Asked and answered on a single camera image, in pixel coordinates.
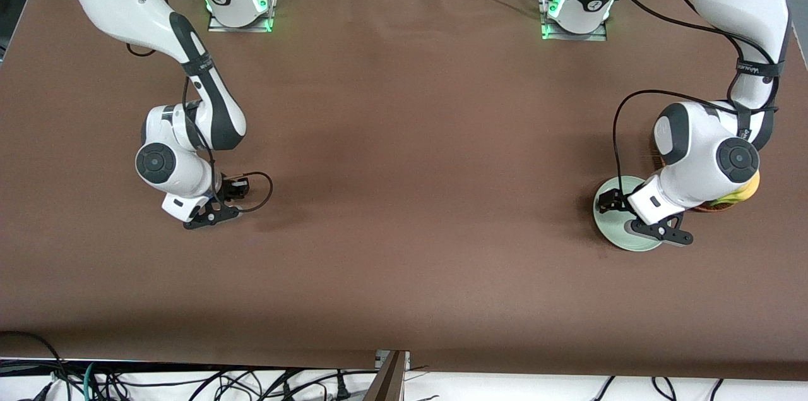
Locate pale green plate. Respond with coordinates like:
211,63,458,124
592,176,665,253

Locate brown wicker basket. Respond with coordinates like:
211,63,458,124
650,136,738,213

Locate yellow banana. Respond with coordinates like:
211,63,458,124
708,171,761,207

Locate brown table cover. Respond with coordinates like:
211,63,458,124
0,0,808,381

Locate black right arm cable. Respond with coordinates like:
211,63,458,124
125,0,274,213

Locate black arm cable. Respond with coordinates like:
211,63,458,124
125,0,274,213
611,0,790,196

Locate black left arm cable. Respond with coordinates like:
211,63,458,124
611,0,790,196

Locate metal base plate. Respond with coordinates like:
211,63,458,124
538,0,609,42
207,0,279,33

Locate tangled black cables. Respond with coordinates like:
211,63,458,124
95,366,354,401

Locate teal cable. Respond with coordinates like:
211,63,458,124
82,361,105,401

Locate brown wooden post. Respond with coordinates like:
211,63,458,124
365,350,410,401

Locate thick black cable loop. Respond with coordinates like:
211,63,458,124
0,330,73,401

